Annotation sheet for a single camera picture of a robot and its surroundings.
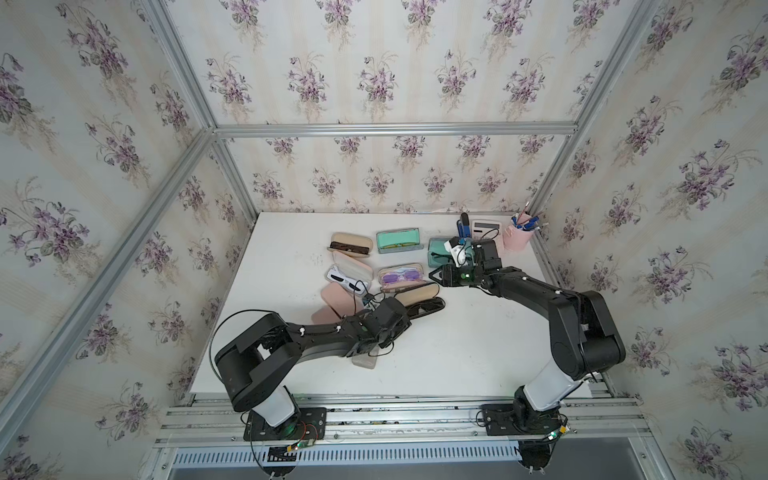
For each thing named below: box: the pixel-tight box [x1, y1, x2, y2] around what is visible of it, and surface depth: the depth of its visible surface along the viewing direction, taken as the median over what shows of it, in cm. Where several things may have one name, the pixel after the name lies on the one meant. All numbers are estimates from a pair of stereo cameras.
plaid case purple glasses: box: [378, 263, 426, 292], surface depth 101 cm
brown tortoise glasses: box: [330, 241, 370, 254], surface depth 110 cm
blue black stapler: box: [456, 212, 471, 238], surface depth 116 cm
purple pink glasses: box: [382, 268, 421, 284], surface depth 101 cm
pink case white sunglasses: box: [324, 251, 374, 296], surface depth 101 cm
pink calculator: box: [472, 219, 503, 242], surface depth 114 cm
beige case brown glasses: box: [327, 232, 373, 258], surface depth 110 cm
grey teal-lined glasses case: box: [376, 227, 424, 254], surface depth 112 cm
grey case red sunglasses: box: [351, 353, 377, 369], surface depth 83 cm
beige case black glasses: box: [394, 282, 446, 319], surface depth 95 cm
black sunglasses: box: [406, 297, 446, 320], surface depth 94 cm
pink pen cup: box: [502, 224, 534, 251], surface depth 109 cm
